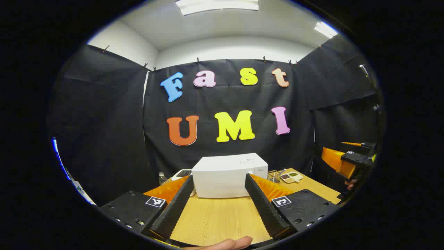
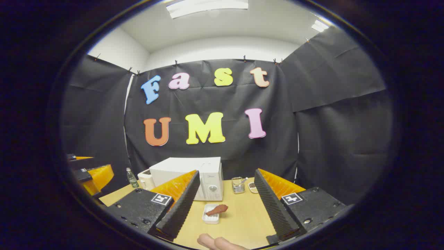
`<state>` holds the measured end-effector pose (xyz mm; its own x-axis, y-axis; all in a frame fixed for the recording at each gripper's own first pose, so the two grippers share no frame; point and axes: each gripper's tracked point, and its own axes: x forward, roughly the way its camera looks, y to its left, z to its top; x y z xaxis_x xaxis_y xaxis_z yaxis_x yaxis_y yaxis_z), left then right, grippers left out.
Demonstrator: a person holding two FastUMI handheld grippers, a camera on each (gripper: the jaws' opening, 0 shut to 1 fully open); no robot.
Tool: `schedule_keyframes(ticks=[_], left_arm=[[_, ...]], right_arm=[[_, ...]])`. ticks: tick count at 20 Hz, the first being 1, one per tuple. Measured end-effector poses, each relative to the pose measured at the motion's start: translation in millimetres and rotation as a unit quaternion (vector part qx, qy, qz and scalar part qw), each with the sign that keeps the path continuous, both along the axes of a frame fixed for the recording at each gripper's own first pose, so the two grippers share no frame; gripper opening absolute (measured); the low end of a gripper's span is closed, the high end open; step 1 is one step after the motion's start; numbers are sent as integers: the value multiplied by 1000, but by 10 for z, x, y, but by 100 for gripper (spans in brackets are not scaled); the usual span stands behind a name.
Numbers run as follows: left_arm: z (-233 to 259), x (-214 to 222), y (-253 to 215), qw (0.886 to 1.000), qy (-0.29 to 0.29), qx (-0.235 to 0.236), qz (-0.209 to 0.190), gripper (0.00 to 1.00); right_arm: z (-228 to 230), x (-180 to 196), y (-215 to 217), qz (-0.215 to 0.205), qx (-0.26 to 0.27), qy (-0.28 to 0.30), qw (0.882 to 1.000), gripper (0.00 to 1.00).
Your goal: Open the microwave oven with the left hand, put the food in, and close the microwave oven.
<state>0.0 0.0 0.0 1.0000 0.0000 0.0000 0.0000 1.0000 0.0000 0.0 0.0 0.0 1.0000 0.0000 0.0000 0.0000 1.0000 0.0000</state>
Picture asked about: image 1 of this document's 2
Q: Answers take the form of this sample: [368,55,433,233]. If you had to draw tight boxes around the wire mesh basket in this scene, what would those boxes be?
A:
[268,169,285,184]

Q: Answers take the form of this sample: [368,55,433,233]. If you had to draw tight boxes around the white toaster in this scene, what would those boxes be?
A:
[172,169,196,197]

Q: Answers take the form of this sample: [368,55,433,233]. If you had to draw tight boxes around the black backdrop cloth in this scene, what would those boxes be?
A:
[49,35,382,205]

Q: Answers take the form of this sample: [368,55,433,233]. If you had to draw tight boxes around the ceiling light panel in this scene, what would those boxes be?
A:
[175,0,259,16]
[314,22,339,39]

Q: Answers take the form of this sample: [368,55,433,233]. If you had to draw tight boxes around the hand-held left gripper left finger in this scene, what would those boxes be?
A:
[99,175,195,242]

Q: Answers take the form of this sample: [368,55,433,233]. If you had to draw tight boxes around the white microwave oven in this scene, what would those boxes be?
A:
[191,153,268,199]

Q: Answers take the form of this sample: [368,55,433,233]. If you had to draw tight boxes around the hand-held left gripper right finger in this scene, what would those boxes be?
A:
[245,173,339,241]

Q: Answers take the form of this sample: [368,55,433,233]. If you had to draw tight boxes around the white divided snack dish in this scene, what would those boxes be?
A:
[280,172,303,183]

